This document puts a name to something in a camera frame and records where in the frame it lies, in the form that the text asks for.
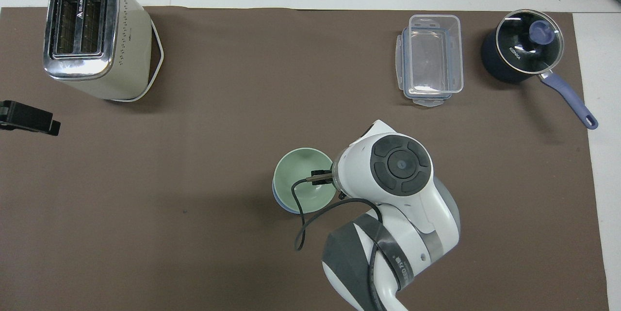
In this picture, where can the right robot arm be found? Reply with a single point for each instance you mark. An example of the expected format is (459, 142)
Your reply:
(427, 214)

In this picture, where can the green bowl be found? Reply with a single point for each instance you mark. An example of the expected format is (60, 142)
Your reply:
(301, 168)

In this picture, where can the blue bowl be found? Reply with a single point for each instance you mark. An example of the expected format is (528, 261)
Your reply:
(278, 201)

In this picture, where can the clear container lid with clips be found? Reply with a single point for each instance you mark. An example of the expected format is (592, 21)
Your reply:
(428, 102)

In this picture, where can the clear plastic food container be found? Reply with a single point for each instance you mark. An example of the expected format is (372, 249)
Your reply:
(432, 54)

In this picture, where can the dark blue saucepan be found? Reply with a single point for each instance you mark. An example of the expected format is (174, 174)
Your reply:
(492, 66)

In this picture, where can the cream and silver toaster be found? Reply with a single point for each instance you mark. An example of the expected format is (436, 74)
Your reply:
(121, 49)

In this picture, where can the glass pot lid purple knob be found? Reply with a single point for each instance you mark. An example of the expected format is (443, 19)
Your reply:
(526, 44)

